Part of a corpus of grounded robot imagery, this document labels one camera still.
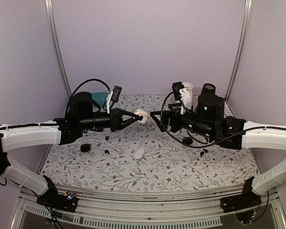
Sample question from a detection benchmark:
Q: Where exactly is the aluminium corner post right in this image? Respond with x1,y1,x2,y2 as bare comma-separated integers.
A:
225,0,253,103

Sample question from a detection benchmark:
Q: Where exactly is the white oval charging case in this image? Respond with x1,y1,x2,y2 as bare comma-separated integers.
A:
133,147,145,160

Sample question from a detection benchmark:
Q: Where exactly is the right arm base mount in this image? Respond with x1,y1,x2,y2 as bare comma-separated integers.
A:
220,177,262,213

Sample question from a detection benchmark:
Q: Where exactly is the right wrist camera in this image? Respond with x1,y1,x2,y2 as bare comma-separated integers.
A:
172,82,184,101

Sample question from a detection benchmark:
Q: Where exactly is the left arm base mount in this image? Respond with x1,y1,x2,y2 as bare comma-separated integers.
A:
36,175,78,213

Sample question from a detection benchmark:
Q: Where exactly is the black earbud case right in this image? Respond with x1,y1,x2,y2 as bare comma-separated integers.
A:
182,136,193,146

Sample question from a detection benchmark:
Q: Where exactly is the cream earbud charging case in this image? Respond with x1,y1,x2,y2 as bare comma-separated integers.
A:
134,109,149,124

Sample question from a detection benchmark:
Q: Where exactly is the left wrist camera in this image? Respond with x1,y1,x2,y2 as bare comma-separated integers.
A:
106,85,122,114

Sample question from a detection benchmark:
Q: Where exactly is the black earbud case left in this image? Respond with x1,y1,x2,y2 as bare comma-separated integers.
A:
80,144,91,153

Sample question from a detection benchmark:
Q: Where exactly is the white pleated vase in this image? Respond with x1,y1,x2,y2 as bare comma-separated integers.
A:
180,82,194,110

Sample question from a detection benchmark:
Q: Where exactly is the black left camera cable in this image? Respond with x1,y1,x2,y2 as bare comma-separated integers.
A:
64,79,112,120

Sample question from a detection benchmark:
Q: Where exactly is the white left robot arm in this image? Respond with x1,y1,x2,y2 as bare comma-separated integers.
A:
0,92,148,207

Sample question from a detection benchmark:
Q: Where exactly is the aluminium corner post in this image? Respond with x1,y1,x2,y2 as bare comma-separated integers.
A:
225,0,253,103
44,0,72,98

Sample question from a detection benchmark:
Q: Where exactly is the black earbud case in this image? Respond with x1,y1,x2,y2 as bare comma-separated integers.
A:
182,136,193,146
80,144,91,153

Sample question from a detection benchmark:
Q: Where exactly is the black tall tumbler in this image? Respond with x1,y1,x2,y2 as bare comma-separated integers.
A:
199,83,216,99

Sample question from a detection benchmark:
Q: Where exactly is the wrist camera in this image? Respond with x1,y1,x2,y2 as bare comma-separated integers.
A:
172,82,184,101
106,85,122,114

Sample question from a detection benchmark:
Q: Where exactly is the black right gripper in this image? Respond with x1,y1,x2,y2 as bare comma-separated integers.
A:
150,102,215,139

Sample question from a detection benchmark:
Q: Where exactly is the aluminium front rail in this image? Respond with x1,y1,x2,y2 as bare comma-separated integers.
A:
11,186,286,229

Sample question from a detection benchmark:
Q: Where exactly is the black camera cable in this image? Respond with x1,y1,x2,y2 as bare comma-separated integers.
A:
64,79,112,120
160,92,286,146

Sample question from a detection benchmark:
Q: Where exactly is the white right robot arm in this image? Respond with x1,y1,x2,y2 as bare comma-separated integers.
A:
150,93,286,208

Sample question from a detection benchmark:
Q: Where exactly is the aluminium corner post left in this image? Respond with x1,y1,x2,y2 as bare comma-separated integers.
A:
44,0,72,98

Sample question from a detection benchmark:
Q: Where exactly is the black right camera cable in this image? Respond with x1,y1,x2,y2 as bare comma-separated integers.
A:
160,92,286,146

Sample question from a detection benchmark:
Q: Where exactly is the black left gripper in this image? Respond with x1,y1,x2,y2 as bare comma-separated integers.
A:
79,108,140,132

